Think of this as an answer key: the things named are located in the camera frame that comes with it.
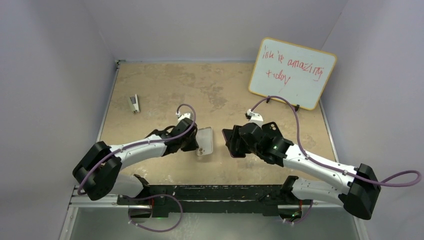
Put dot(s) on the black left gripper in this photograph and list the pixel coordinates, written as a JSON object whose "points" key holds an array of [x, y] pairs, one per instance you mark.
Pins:
{"points": [[193, 146]]}

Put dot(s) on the black phone case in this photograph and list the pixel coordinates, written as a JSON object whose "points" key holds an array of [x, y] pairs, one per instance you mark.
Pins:
{"points": [[271, 132]]}

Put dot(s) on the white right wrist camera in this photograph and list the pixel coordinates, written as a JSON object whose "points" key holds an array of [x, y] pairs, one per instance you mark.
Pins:
{"points": [[254, 117]]}

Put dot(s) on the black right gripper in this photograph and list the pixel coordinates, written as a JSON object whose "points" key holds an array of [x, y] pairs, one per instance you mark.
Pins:
{"points": [[234, 137]]}

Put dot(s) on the beige phone case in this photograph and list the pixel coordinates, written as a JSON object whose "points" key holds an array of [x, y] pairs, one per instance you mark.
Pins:
{"points": [[204, 138]]}

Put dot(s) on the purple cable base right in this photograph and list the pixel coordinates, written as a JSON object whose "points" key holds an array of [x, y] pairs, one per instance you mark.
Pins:
{"points": [[299, 216]]}

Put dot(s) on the whiteboard with yellow frame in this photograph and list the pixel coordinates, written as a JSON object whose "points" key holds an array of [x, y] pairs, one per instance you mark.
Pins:
{"points": [[296, 73]]}

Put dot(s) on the black mounting base bar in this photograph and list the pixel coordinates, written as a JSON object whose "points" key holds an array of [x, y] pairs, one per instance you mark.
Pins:
{"points": [[266, 199]]}

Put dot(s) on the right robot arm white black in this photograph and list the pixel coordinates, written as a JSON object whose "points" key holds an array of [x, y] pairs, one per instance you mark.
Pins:
{"points": [[351, 187]]}

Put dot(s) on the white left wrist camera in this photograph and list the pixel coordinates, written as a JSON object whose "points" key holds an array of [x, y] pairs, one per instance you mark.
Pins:
{"points": [[186, 115]]}

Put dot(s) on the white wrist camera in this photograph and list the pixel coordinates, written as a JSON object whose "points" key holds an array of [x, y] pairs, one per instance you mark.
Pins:
{"points": [[186, 115], [254, 117]]}

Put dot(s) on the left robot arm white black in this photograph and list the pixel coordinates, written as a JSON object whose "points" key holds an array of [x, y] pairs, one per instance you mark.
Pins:
{"points": [[98, 172]]}

